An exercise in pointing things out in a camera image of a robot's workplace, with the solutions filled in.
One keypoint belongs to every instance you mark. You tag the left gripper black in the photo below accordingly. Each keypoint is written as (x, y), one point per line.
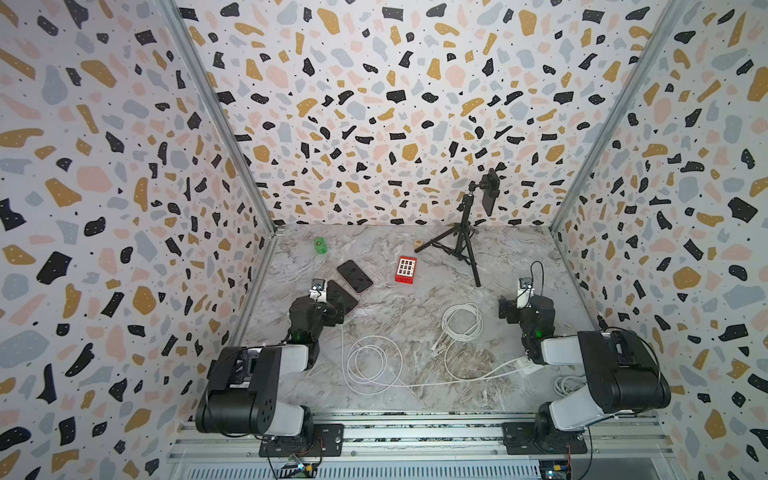
(330, 302)

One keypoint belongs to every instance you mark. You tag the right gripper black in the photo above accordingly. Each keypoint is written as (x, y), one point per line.
(514, 309)

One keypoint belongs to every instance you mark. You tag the pink case phone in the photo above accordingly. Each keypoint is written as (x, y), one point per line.
(342, 295)
(355, 277)

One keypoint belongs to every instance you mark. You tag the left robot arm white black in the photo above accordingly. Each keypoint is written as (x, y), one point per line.
(241, 396)

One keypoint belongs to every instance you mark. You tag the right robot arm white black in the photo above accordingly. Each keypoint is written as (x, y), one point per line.
(622, 372)

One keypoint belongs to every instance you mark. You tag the phone on tripod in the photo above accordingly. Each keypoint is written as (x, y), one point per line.
(490, 186)

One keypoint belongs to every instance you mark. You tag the white power strip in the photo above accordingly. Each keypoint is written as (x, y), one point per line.
(527, 367)

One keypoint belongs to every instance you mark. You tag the green tape roll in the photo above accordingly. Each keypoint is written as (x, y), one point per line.
(320, 245)

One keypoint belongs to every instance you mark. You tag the red calculator toy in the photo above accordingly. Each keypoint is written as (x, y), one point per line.
(405, 270)

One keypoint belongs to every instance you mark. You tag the black tripod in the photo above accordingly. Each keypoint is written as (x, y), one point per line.
(463, 231)

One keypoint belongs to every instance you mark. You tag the right circuit board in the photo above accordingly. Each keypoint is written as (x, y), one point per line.
(555, 470)

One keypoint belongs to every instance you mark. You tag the circuit board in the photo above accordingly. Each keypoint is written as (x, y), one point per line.
(555, 470)
(296, 468)

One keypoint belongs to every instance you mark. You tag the left circuit board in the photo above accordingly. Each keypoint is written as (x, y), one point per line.
(296, 468)

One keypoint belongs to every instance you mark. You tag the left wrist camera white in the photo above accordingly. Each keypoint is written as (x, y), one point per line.
(318, 290)

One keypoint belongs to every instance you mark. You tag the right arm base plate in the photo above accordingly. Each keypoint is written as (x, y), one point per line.
(531, 438)

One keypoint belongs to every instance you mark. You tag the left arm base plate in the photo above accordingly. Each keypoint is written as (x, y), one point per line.
(317, 440)

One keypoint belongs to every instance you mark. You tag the aluminium rail frame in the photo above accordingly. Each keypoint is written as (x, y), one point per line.
(434, 445)

